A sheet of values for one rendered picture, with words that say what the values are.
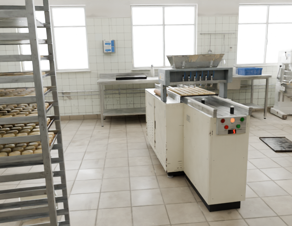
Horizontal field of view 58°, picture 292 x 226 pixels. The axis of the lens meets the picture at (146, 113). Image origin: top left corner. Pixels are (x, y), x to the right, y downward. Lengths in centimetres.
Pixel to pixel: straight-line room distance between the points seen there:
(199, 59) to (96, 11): 344
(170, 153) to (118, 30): 352
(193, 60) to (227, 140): 96
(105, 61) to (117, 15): 96
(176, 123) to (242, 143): 78
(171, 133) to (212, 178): 74
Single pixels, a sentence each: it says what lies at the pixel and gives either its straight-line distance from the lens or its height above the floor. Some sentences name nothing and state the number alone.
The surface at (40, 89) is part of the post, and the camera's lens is 124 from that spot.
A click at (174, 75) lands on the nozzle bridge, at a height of 111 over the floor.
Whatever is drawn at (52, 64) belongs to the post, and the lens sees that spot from 168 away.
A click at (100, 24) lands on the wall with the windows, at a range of 581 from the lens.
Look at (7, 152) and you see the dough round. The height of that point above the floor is 87.
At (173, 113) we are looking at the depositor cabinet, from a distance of 275.
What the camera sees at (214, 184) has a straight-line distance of 234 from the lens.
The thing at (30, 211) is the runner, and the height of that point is 60.
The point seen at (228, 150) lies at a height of 55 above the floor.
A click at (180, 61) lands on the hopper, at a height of 125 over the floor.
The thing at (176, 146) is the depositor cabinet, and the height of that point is 37.
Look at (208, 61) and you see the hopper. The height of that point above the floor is 125.
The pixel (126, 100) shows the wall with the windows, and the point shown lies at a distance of 583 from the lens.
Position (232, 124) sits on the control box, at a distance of 218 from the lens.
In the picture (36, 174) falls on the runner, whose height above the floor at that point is 78.
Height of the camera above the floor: 132
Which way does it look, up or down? 12 degrees down
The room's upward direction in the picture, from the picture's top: 2 degrees counter-clockwise
